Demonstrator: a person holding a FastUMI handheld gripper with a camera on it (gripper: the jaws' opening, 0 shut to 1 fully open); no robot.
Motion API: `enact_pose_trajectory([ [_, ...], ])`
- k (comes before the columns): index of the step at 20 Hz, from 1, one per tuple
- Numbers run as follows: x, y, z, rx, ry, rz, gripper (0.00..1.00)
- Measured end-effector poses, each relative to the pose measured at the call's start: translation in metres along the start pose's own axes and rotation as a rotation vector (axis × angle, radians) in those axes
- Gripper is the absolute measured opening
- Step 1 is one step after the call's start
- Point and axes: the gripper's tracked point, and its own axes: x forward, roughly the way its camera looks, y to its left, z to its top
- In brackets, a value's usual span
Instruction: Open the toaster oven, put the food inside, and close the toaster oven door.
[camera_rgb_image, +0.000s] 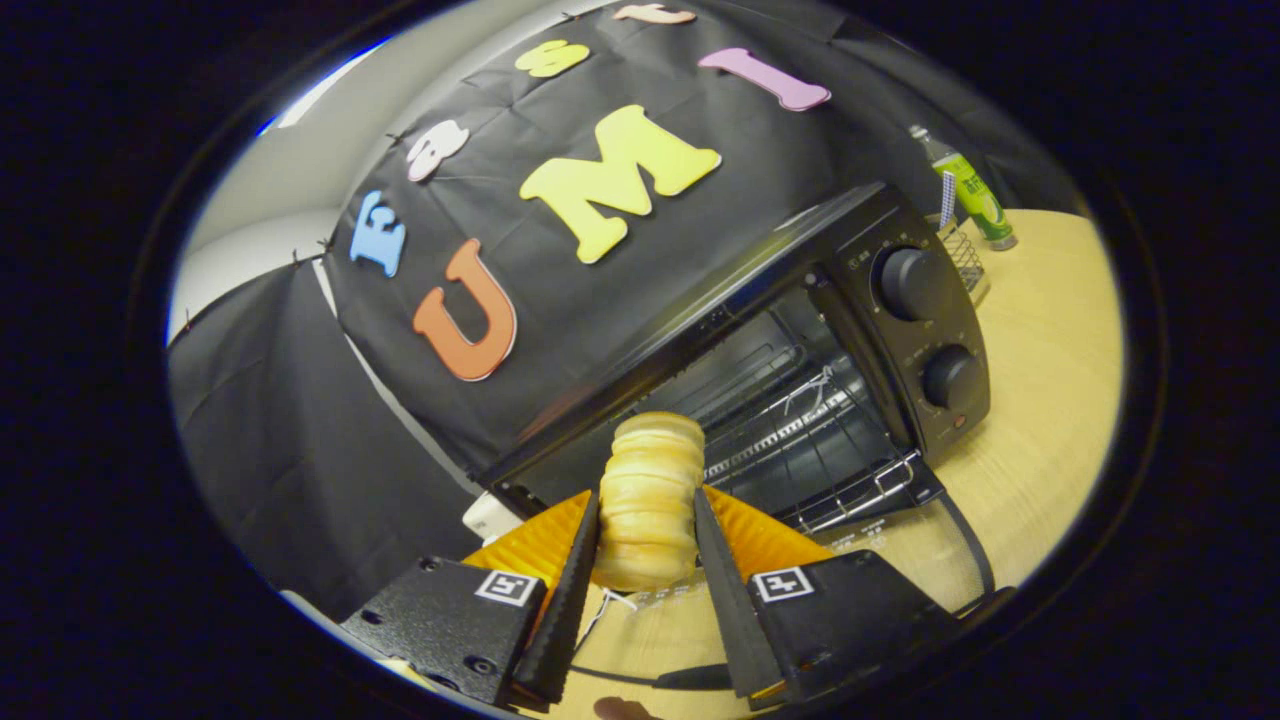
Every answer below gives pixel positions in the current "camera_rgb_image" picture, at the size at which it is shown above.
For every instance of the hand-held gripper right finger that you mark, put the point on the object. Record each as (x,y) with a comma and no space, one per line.
(725,610)

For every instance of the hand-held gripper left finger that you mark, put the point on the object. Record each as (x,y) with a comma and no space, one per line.
(570,610)

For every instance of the yellow ridged bread roll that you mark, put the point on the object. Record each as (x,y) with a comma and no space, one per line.
(650,500)

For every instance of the black toaster oven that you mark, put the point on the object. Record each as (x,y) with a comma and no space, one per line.
(900,340)

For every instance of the white pop-up toaster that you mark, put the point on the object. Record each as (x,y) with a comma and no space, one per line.
(490,520)

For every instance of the green drink bottle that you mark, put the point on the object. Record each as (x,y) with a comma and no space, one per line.
(975,200)

